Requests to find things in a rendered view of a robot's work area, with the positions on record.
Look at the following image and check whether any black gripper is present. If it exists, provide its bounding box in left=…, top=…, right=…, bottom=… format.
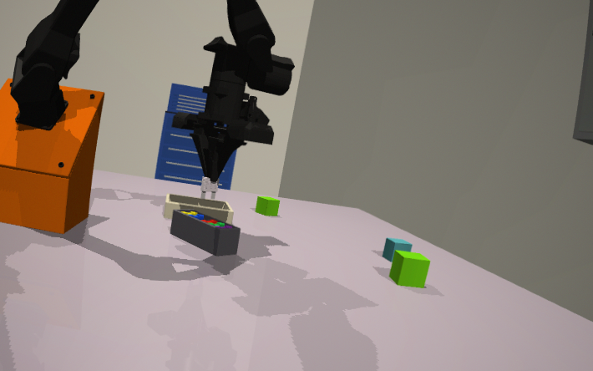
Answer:
left=171, top=80, right=274, bottom=182

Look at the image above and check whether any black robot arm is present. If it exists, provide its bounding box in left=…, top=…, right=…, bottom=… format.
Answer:
left=10, top=0, right=295, bottom=130

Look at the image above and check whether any teal cube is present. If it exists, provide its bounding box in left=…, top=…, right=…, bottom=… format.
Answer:
left=383, top=238, right=413, bottom=262

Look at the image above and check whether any green cube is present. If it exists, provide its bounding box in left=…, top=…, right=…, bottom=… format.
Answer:
left=255, top=196, right=280, bottom=216
left=389, top=250, right=431, bottom=288

